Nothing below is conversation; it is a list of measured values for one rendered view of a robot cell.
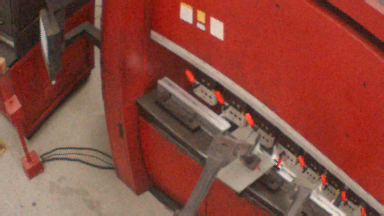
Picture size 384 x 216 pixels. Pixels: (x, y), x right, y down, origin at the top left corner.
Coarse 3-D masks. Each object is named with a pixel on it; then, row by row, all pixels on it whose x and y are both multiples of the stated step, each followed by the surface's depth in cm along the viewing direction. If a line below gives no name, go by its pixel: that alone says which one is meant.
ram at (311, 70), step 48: (192, 0) 243; (240, 0) 215; (288, 0) 188; (192, 48) 265; (240, 48) 236; (288, 48) 207; (336, 48) 178; (240, 96) 254; (288, 96) 223; (336, 96) 192; (336, 144) 205
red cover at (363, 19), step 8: (328, 0) 164; (336, 0) 159; (344, 0) 155; (352, 0) 151; (360, 0) 146; (368, 0) 145; (344, 8) 158; (352, 8) 153; (360, 8) 149; (368, 8) 145; (376, 8) 141; (352, 16) 156; (360, 16) 152; (368, 16) 147; (376, 16) 143; (360, 24) 154; (368, 24) 150; (376, 24) 145; (376, 32) 147
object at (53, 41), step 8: (48, 16) 268; (40, 24) 280; (48, 24) 254; (56, 24) 258; (40, 32) 285; (48, 32) 247; (56, 32) 250; (48, 40) 246; (56, 40) 254; (48, 48) 250; (56, 48) 258; (48, 56) 255; (56, 56) 262; (48, 64) 260; (56, 64) 265; (48, 72) 270; (56, 72) 269
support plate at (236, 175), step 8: (256, 152) 265; (224, 168) 257; (232, 168) 257; (240, 168) 257; (248, 168) 257; (264, 168) 256; (216, 176) 254; (224, 176) 253; (232, 176) 253; (240, 176) 253; (248, 176) 253; (256, 176) 252; (232, 184) 249; (240, 184) 249; (248, 184) 248
